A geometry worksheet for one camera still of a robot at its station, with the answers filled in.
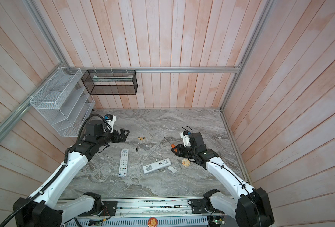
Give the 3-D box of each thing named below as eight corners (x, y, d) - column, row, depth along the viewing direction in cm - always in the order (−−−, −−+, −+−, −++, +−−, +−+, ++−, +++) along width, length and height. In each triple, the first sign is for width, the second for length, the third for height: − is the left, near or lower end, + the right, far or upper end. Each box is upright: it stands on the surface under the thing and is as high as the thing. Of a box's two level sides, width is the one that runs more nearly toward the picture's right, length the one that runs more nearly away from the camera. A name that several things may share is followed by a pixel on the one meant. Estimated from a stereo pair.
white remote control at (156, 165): (144, 174, 87) (143, 172, 85) (142, 167, 90) (142, 166, 88) (171, 164, 91) (171, 163, 89) (169, 159, 94) (169, 157, 92)
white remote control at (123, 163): (119, 177, 86) (118, 175, 84) (121, 151, 97) (121, 149, 95) (127, 176, 86) (126, 175, 84) (128, 150, 98) (128, 148, 96)
